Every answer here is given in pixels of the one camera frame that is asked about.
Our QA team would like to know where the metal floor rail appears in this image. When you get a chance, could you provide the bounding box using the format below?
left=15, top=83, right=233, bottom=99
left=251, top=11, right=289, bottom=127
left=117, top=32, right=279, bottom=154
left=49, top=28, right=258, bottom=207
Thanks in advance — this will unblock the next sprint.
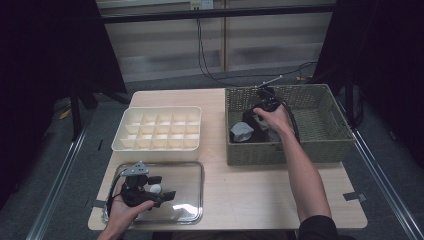
left=26, top=126, right=89, bottom=240
left=336, top=99, right=424, bottom=240

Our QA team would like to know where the white wall socket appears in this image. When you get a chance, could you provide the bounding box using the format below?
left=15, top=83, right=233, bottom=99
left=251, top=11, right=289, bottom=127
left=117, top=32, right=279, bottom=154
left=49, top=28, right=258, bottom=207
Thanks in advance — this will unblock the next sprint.
left=189, top=0, right=214, bottom=10

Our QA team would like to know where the black metal stand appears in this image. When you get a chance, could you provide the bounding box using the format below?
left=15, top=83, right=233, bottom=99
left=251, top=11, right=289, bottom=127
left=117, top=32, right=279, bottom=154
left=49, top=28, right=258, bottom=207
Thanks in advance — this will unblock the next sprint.
left=69, top=79, right=131, bottom=142
left=343, top=63, right=364, bottom=129

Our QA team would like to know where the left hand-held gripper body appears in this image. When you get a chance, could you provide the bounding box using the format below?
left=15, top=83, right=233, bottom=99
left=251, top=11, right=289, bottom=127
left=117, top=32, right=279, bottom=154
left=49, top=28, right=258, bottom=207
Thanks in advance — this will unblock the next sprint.
left=119, top=161, right=165, bottom=208

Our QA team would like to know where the clear plastic lid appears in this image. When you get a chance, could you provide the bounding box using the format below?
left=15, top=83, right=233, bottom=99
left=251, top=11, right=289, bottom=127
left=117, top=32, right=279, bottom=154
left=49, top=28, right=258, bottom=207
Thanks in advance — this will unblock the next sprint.
left=102, top=161, right=205, bottom=225

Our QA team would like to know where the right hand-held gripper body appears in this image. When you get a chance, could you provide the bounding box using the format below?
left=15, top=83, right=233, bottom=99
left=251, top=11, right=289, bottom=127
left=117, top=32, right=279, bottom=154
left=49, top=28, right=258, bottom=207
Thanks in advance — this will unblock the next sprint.
left=254, top=74, right=284, bottom=113

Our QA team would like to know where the black sock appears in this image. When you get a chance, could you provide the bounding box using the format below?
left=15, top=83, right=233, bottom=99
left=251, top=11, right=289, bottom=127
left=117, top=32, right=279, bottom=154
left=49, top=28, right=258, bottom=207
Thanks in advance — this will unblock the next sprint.
left=240, top=109, right=273, bottom=144

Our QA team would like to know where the black horizontal bar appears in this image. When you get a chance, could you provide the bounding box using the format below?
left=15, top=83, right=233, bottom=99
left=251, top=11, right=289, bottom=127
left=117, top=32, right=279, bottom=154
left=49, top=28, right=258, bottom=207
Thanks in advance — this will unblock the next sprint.
left=99, top=3, right=338, bottom=24

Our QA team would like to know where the black wall cable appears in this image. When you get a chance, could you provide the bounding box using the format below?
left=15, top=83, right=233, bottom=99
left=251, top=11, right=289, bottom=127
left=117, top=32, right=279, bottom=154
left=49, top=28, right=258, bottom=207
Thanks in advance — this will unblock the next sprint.
left=196, top=18, right=318, bottom=88

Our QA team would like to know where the person's right hand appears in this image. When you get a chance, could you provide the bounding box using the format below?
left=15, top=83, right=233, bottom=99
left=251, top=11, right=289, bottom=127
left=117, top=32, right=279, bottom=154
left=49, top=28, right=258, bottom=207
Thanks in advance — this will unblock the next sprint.
left=252, top=104, right=296, bottom=138

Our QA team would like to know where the green woven basket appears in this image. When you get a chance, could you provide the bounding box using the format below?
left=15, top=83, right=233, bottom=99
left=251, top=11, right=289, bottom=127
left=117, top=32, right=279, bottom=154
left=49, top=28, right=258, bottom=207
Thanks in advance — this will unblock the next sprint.
left=224, top=83, right=355, bottom=167

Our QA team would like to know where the hand-held gripper cable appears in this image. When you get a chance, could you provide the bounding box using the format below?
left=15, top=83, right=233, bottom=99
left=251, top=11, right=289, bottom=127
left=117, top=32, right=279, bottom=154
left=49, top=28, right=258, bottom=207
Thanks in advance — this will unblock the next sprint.
left=105, top=173, right=129, bottom=216
left=278, top=95, right=302, bottom=145

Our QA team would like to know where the right hand-held gripper cable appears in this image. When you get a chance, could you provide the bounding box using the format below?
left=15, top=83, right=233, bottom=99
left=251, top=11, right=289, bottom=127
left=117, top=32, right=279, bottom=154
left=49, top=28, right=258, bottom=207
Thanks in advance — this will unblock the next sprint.
left=278, top=95, right=302, bottom=145

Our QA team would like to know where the person's left hand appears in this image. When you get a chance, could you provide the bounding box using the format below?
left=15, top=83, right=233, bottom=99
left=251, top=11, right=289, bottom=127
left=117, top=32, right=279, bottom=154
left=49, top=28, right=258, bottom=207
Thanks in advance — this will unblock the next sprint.
left=105, top=184, right=156, bottom=235

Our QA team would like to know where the left hand-held gripper cable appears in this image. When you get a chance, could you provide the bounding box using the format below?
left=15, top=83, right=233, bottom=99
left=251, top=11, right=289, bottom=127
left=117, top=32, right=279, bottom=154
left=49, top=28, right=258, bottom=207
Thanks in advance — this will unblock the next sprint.
left=105, top=173, right=129, bottom=216

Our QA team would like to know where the white divided storage box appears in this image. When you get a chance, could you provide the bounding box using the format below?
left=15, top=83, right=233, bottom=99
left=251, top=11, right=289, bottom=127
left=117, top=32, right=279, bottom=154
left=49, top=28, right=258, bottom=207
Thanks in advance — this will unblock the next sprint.
left=110, top=105, right=204, bottom=163

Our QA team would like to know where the black sleeve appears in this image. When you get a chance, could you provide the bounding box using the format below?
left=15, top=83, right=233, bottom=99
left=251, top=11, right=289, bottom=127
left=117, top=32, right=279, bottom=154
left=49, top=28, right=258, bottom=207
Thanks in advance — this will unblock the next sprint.
left=297, top=214, right=357, bottom=240

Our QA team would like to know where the black curtain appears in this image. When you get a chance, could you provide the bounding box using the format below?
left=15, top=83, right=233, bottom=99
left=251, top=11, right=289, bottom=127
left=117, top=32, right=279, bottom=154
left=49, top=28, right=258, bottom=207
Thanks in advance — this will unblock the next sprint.
left=0, top=0, right=128, bottom=201
left=313, top=0, right=424, bottom=168

